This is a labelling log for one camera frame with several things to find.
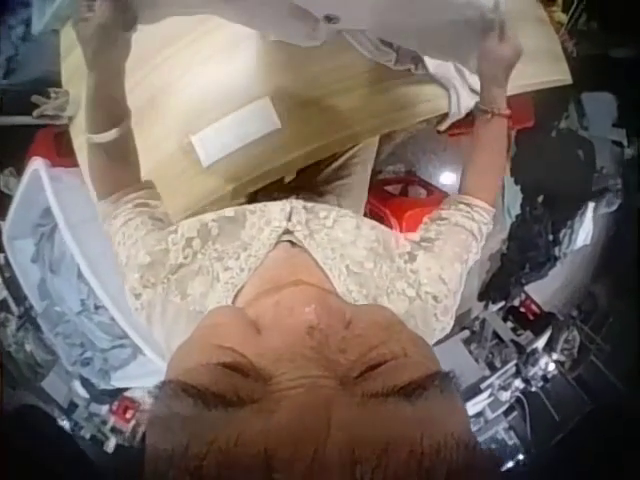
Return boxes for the blue cloth heap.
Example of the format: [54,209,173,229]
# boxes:
[0,0,77,82]

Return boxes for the white shirt garment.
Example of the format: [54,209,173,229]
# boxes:
[69,0,507,132]

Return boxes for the person's legs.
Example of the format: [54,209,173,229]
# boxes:
[319,140,382,213]

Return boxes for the heap of dark clothes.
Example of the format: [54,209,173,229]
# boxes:
[494,89,629,303]

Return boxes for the white rectangular label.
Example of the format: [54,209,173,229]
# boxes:
[188,96,284,169]

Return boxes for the white plastic bin with clothes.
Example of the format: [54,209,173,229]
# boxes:
[1,156,167,389]

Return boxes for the white bangle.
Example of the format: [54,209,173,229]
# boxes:
[84,121,130,147]

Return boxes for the person's right hand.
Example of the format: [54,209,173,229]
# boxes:
[475,23,524,107]

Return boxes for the beige crumpled cloth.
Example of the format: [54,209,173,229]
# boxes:
[30,86,77,122]

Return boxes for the cluttered machine table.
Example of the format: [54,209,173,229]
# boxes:
[432,287,609,456]

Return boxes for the red plastic stool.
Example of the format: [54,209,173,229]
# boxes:
[363,174,447,235]

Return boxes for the person's left hand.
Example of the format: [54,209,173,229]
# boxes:
[73,3,139,74]

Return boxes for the red string bracelet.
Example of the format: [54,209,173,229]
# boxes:
[472,102,513,122]

